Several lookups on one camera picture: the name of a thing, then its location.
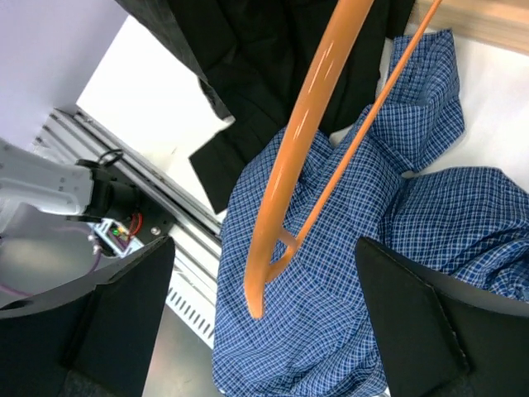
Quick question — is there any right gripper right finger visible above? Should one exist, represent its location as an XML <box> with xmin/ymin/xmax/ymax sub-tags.
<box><xmin>356</xmin><ymin>237</ymin><xmax>528</xmax><ymax>396</ymax></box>

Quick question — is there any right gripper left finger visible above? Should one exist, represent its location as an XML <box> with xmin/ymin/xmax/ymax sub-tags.
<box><xmin>1</xmin><ymin>236</ymin><xmax>175</xmax><ymax>396</ymax></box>

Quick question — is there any blue checked shirt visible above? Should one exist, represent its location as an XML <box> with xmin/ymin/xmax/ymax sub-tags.
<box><xmin>212</xmin><ymin>30</ymin><xmax>528</xmax><ymax>396</ymax></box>

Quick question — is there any orange hanger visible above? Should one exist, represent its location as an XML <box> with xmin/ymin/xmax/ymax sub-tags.
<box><xmin>244</xmin><ymin>1</ymin><xmax>440</xmax><ymax>318</ymax></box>

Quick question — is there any black shirt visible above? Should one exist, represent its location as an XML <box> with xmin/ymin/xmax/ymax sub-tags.
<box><xmin>169</xmin><ymin>1</ymin><xmax>413</xmax><ymax>213</ymax></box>

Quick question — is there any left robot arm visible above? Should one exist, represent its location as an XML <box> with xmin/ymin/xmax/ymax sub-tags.
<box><xmin>1</xmin><ymin>140</ymin><xmax>141</xmax><ymax>222</ymax></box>

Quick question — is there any grey pinstriped shirt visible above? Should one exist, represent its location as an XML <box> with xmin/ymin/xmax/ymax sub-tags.
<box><xmin>116</xmin><ymin>0</ymin><xmax>231</xmax><ymax>120</ymax></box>

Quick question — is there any wooden clothes rack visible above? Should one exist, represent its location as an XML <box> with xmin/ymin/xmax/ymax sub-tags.
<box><xmin>429</xmin><ymin>0</ymin><xmax>529</xmax><ymax>55</ymax></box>

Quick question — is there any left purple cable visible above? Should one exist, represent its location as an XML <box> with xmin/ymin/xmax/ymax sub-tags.
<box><xmin>0</xmin><ymin>251</ymin><xmax>104</xmax><ymax>299</ymax></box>

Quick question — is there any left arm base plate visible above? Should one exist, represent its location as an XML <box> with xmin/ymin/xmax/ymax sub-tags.
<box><xmin>98</xmin><ymin>194</ymin><xmax>174</xmax><ymax>249</ymax></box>

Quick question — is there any aluminium rail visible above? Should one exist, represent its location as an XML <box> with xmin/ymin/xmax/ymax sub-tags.
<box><xmin>38</xmin><ymin>109</ymin><xmax>221</xmax><ymax>347</ymax></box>

